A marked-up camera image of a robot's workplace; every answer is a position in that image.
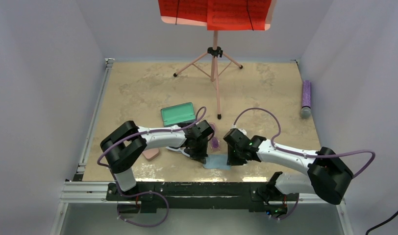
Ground black cable bottom right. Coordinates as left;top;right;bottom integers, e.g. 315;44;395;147
365;203;398;235

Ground pink glasses case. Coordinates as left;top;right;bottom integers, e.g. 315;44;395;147
142;148;160;162

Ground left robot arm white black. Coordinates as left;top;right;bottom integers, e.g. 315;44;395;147
99;120;214;200

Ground pink music stand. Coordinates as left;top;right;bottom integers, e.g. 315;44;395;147
173;30;244;120

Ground pink purple sunglasses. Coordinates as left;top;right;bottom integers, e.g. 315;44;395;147
210;122;220;152

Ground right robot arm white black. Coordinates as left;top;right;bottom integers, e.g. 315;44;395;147
224;128;353;205

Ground white frame sunglasses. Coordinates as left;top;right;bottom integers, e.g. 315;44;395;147
166;147;190;157

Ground black base frame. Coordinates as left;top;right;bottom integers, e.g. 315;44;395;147
106;182;288;217

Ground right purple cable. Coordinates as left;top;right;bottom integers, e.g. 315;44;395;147
232;107;376;179

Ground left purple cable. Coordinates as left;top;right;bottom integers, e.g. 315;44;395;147
97;106;207;169

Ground purple microphone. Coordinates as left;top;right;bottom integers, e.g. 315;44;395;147
300;80;312;119

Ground purple cable loop bottom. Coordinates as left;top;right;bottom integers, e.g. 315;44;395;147
114;186;170;228

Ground grey glasses case green lining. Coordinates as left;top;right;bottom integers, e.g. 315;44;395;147
160;102;196;127

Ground blue cloth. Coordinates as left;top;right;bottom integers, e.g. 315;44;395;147
203;154;231;170

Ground aluminium rail left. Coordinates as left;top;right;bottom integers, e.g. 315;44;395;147
50;58;116;235

